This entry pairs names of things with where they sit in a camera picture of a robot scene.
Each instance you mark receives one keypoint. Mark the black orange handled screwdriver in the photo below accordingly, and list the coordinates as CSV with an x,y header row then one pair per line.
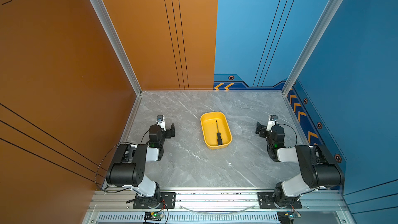
x,y
219,138

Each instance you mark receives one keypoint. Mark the right aluminium corner post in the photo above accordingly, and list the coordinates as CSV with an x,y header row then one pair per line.
x,y
323,22

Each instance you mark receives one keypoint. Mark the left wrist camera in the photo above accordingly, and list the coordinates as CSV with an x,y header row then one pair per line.
x,y
161,122

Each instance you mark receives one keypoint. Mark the right circuit board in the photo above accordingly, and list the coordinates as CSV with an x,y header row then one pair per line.
x,y
285,217

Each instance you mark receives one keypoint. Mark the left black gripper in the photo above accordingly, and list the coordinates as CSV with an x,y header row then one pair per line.
x,y
168,135

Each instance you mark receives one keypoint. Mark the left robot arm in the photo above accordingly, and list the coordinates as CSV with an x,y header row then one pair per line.
x,y
127,168

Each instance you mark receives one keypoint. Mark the yellow plastic bin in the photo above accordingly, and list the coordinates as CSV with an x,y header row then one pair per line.
x,y
209,129

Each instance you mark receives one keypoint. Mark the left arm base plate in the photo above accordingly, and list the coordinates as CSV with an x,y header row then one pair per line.
x,y
158,201

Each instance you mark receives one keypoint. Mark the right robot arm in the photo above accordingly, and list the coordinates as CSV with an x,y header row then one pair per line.
x,y
317,166

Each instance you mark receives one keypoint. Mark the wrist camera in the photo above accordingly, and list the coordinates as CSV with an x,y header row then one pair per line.
x,y
273,120
161,122

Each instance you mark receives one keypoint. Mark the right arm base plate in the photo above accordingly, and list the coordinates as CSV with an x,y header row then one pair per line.
x,y
268,200

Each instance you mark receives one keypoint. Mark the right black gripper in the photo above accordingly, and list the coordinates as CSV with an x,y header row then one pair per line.
x,y
263,130

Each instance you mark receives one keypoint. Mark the left green circuit board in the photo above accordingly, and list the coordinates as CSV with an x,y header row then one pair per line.
x,y
154,217

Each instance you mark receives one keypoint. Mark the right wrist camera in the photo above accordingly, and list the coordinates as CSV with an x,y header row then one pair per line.
x,y
273,120

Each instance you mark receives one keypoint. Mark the aluminium corner post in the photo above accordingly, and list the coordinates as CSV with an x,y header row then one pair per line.
x,y
323,22
107,24

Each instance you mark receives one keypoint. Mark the aluminium front rail frame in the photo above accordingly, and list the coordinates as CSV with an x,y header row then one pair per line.
x,y
219,206

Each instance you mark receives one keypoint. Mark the left aluminium corner post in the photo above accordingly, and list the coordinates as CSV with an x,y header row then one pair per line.
x,y
107,24

